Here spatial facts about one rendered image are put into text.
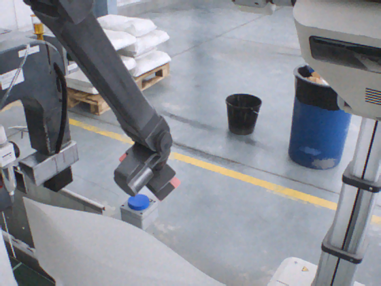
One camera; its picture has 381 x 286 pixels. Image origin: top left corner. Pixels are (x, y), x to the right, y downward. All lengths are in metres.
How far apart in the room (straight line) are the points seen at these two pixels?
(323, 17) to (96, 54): 0.46
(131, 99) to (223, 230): 1.76
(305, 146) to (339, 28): 2.16
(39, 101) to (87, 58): 0.36
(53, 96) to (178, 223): 1.59
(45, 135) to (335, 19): 0.67
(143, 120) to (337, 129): 2.27
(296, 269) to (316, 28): 1.22
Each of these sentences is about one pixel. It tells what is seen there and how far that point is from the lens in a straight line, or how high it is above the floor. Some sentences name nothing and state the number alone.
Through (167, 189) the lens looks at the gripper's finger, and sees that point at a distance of 0.94.
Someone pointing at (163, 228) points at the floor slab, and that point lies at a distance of 2.38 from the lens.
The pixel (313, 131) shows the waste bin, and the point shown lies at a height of 0.30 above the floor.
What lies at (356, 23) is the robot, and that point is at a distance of 0.84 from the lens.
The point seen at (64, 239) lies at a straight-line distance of 0.82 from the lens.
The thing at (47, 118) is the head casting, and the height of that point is 1.16.
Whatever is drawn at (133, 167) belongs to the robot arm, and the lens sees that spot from 0.80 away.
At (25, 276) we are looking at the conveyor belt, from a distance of 1.70.
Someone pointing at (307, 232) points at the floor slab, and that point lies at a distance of 2.45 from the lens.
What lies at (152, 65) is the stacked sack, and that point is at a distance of 4.25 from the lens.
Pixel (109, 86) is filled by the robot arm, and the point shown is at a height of 1.33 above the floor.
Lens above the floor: 1.56
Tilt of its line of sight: 29 degrees down
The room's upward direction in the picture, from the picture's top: 1 degrees clockwise
